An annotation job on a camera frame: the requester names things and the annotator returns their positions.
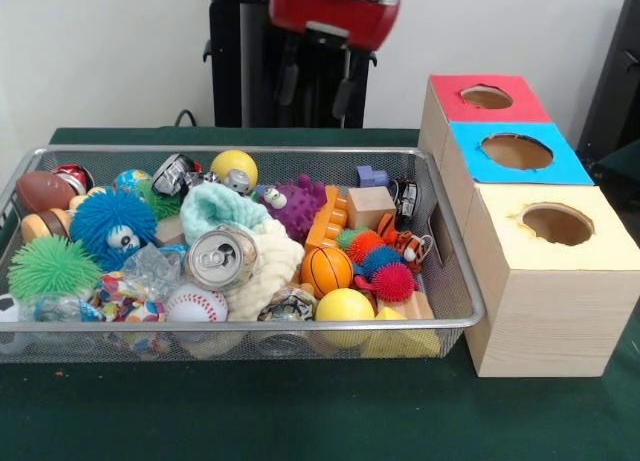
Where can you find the plain yellow ball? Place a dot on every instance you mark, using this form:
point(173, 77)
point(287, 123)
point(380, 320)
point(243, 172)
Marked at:
point(345, 306)

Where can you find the orange toy basketball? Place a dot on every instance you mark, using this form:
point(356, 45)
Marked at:
point(326, 273)

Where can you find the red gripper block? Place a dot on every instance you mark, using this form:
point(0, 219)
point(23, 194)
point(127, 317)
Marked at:
point(335, 11)

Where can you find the cream knitted cloth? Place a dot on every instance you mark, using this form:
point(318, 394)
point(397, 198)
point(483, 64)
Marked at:
point(272, 261)

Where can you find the blue spiky puffer ball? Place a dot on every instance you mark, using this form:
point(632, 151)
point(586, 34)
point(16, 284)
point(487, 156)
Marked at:
point(102, 216)

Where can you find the mint green knitted cloth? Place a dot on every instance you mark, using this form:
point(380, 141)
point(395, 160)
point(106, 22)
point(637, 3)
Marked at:
point(212, 206)

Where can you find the confetti print cloth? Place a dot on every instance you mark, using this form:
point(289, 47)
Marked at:
point(125, 296)

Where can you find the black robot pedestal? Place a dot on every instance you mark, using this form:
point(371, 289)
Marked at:
point(235, 56)

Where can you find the purple spiky monster toy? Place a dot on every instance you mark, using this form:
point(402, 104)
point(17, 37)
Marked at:
point(300, 211)

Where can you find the brown toy football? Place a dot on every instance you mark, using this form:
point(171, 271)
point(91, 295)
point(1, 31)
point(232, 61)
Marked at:
point(42, 191)

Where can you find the silver drink can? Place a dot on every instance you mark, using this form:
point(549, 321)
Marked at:
point(218, 258)

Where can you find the wooden box with three holes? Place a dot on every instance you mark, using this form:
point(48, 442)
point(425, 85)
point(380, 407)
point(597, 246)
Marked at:
point(550, 321)

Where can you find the green spiky puffer ball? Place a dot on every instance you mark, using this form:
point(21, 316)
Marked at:
point(47, 268)

